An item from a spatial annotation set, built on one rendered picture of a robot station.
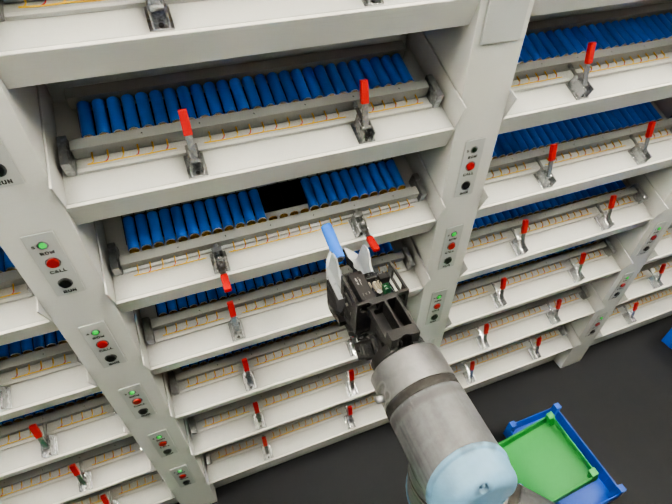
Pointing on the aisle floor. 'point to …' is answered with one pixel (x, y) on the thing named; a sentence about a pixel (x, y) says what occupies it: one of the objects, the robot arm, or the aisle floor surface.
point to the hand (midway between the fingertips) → (340, 260)
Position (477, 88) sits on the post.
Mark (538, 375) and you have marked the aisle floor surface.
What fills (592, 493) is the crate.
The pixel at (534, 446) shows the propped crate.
